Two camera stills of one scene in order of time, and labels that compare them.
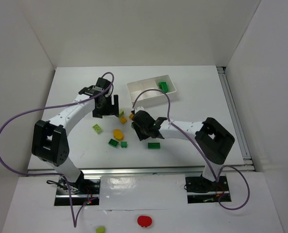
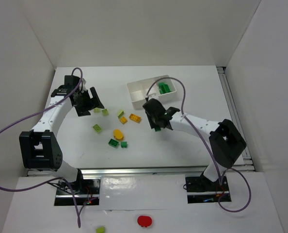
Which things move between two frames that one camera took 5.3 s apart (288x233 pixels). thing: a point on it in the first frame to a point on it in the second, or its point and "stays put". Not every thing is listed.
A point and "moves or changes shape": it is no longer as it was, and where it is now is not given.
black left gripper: x=110 y=107 to x=86 y=103
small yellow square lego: x=123 y=120 stays put
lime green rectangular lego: x=97 y=128 stays put
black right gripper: x=139 y=131 to x=155 y=119
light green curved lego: x=121 y=114 stays put
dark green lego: x=153 y=145 moves or changes shape
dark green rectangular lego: x=113 y=142 stays put
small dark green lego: x=123 y=144 stays put
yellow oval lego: x=118 y=134 stays put
